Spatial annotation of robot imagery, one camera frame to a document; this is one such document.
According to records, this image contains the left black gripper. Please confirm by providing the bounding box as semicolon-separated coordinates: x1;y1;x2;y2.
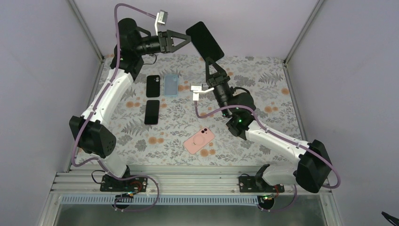
135;30;191;56

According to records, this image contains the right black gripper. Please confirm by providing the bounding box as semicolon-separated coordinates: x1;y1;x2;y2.
205;57;232;118

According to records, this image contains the black smartphone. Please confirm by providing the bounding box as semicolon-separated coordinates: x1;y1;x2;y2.
144;100;160;125
185;21;224;62

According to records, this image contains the light blue phone case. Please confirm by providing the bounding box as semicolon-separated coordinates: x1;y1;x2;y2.
164;74;178;97

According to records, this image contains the black phone case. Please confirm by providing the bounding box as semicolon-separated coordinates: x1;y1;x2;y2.
146;75;160;98

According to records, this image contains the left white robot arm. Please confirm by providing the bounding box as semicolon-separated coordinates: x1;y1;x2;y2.
69;18;191;191

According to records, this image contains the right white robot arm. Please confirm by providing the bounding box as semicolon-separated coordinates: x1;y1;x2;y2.
205;57;332;193

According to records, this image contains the pink phone case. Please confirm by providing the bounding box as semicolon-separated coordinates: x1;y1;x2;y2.
183;127;215;154

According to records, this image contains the floral patterned table mat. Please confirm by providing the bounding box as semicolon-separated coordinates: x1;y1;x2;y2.
109;54;301;166

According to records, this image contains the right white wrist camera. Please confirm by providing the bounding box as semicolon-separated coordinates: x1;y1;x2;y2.
190;84;215;101

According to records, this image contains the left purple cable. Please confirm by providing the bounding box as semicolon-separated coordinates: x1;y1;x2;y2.
70;3;161;213

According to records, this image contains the aluminium corner frame post left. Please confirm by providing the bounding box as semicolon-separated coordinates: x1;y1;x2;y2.
67;0;104;61

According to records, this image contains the aluminium corner frame post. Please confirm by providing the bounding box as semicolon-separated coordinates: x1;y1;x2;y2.
67;0;104;61
284;0;324;65

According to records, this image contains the aluminium corner frame post right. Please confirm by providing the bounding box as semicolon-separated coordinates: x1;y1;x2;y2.
284;0;324;65

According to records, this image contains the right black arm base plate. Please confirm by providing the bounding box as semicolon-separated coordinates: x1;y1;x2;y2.
238;174;285;193

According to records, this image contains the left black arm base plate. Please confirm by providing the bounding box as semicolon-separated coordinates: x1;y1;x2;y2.
100;175;148;193

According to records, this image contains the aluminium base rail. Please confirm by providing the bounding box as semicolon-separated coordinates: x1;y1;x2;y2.
49;165;333;195

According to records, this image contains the grey slotted cable duct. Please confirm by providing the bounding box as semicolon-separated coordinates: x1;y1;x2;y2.
60;194;265;206

